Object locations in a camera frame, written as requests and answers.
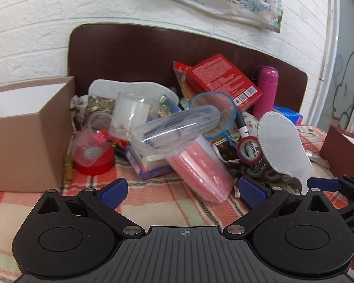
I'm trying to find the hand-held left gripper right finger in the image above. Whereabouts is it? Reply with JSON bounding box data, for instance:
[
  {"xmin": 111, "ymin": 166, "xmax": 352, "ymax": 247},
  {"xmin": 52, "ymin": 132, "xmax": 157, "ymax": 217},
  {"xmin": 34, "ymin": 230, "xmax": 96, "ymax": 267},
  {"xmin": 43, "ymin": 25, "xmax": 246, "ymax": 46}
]
[{"xmin": 223, "ymin": 176, "xmax": 340, "ymax": 239}]

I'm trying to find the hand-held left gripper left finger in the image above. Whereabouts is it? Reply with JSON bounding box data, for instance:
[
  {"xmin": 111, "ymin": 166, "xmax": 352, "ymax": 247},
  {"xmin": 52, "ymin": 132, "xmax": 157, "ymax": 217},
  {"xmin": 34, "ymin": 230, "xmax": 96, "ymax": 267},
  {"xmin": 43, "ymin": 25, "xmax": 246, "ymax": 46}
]
[{"xmin": 28, "ymin": 178, "xmax": 145, "ymax": 239}]

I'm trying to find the clear oval plastic container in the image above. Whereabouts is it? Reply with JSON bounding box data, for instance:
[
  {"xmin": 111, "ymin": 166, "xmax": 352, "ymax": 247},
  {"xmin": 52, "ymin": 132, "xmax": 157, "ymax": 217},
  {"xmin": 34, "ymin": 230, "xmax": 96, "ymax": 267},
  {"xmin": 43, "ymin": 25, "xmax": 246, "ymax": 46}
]
[{"xmin": 131, "ymin": 105, "xmax": 220, "ymax": 154}]

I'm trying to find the brown crocheted cloth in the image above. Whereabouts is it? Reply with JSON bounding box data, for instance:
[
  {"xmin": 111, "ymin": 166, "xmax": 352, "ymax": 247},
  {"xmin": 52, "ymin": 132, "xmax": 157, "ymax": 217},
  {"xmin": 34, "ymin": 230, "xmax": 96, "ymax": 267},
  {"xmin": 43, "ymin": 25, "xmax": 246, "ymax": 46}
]
[{"xmin": 244, "ymin": 158, "xmax": 303, "ymax": 194}]

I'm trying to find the large red tape roll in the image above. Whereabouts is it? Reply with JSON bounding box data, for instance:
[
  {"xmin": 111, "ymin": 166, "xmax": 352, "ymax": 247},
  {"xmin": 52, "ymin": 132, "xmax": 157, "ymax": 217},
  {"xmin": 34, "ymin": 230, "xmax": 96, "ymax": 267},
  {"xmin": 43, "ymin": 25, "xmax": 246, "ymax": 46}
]
[{"xmin": 74, "ymin": 147, "xmax": 116, "ymax": 175}]

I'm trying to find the small metal tube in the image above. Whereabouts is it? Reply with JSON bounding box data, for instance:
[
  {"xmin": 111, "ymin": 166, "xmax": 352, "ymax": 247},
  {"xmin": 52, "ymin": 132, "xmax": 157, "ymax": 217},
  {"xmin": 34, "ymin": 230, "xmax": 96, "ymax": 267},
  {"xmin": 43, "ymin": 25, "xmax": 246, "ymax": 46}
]
[{"xmin": 305, "ymin": 150, "xmax": 323, "ymax": 163}]

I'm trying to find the dark red box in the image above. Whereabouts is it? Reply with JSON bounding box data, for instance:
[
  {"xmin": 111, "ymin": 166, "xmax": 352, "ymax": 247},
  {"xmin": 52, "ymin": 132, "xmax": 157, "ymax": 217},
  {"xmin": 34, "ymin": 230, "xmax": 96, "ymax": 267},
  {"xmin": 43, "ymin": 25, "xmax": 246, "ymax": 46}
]
[{"xmin": 319, "ymin": 125, "xmax": 354, "ymax": 181}]

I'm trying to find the small red tape roll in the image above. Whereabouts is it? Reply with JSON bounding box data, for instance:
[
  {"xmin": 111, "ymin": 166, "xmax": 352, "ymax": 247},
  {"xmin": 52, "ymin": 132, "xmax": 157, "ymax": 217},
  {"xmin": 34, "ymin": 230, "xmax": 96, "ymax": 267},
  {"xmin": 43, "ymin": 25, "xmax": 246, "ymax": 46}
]
[{"xmin": 236, "ymin": 136, "xmax": 265, "ymax": 166}]

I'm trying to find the purple card box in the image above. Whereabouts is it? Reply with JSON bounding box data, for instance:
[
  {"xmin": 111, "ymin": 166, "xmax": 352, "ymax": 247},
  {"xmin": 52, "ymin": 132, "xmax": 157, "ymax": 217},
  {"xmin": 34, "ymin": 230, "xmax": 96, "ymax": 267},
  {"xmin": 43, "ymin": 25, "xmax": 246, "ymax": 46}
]
[{"xmin": 125, "ymin": 144, "xmax": 175, "ymax": 181}]

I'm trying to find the white insole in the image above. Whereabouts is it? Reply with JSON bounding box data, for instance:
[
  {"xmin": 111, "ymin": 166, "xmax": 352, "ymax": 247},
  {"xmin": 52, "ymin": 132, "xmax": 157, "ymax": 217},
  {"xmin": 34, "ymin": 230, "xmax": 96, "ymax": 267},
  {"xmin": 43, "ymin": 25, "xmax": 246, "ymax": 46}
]
[
  {"xmin": 88, "ymin": 79, "xmax": 179, "ymax": 107},
  {"xmin": 257, "ymin": 112, "xmax": 315, "ymax": 194}
]

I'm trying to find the plaid blanket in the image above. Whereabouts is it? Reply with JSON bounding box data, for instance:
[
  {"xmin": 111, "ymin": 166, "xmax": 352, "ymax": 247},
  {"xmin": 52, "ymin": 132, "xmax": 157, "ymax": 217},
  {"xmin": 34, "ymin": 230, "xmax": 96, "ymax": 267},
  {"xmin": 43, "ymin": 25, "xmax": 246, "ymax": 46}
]
[{"xmin": 0, "ymin": 124, "xmax": 351, "ymax": 283}]

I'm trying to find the clear plastic cup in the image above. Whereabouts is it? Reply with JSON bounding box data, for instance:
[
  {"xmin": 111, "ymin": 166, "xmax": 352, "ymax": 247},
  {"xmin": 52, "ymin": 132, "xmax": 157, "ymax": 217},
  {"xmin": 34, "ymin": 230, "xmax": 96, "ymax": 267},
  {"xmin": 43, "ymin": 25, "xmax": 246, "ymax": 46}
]
[
  {"xmin": 74, "ymin": 112, "xmax": 113, "ymax": 168},
  {"xmin": 110, "ymin": 92, "xmax": 152, "ymax": 140}
]

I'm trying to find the black marker pen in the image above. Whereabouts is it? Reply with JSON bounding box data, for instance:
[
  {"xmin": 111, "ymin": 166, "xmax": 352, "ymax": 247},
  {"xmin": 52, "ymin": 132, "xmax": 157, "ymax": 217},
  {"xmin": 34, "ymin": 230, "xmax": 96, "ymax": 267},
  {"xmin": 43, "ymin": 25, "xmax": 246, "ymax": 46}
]
[{"xmin": 234, "ymin": 110, "xmax": 252, "ymax": 140}]

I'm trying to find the blue tissue packet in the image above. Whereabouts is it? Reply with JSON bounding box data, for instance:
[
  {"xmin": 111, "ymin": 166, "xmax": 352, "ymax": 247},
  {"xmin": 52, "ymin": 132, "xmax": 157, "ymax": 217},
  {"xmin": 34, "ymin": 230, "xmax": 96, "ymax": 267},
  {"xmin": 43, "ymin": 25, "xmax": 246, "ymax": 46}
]
[{"xmin": 272, "ymin": 106, "xmax": 303, "ymax": 126}]

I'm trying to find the speckled cloth pouch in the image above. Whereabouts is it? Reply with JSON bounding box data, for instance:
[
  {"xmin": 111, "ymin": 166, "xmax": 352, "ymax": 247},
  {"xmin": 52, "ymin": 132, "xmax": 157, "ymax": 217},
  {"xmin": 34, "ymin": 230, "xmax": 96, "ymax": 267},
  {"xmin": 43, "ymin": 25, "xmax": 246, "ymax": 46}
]
[{"xmin": 84, "ymin": 96, "xmax": 116, "ymax": 116}]

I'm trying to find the brown cardboard box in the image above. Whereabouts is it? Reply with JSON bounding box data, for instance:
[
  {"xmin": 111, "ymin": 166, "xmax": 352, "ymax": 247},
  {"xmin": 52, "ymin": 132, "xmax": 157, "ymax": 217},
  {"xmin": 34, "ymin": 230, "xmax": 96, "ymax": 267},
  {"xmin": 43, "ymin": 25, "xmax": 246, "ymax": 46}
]
[{"xmin": 0, "ymin": 77, "xmax": 76, "ymax": 193}]

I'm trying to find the blue printed packet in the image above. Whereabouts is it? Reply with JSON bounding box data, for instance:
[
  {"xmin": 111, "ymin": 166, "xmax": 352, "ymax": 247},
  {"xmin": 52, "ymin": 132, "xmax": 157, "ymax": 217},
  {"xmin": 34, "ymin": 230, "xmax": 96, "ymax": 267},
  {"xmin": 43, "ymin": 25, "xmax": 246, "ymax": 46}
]
[{"xmin": 157, "ymin": 94, "xmax": 183, "ymax": 119}]

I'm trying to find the pink thermos bottle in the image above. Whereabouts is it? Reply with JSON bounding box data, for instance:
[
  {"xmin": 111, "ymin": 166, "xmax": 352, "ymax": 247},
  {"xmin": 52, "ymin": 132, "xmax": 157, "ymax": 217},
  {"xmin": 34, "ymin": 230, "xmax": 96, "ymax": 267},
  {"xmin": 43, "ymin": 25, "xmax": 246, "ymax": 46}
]
[{"xmin": 252, "ymin": 66, "xmax": 279, "ymax": 119}]

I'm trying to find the red printed box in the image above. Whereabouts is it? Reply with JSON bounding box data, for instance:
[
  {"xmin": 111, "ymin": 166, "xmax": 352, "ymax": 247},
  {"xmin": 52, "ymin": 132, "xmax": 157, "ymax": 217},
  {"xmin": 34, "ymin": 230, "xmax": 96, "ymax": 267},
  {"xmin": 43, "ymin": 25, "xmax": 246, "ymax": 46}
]
[{"xmin": 185, "ymin": 54, "xmax": 264, "ymax": 113}]

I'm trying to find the glass door with cat drawing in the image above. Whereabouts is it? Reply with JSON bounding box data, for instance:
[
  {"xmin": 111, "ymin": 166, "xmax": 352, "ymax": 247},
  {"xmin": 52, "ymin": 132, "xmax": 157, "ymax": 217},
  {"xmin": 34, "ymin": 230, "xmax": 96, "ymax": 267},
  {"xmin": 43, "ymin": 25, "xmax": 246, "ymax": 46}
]
[{"xmin": 324, "ymin": 0, "xmax": 354, "ymax": 132}]

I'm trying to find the red yellow snack packet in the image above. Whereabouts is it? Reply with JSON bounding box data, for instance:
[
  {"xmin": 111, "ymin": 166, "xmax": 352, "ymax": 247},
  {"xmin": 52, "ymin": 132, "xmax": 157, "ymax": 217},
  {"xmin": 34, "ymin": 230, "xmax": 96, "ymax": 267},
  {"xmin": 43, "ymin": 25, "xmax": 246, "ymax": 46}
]
[{"xmin": 173, "ymin": 60, "xmax": 197, "ymax": 102}]

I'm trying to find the dark brown headboard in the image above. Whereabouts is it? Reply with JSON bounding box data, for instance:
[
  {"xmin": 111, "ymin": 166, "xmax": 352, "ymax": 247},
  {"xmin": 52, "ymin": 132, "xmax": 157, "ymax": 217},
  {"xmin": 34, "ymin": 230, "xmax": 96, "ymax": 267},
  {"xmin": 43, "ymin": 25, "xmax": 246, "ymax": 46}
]
[{"xmin": 68, "ymin": 24, "xmax": 308, "ymax": 119}]

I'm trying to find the white door frame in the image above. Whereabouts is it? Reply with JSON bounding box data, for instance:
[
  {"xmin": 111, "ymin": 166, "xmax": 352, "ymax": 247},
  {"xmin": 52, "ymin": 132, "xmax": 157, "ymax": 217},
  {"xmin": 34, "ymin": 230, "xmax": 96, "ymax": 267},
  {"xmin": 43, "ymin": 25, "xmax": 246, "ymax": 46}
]
[{"xmin": 311, "ymin": 0, "xmax": 340, "ymax": 131}]

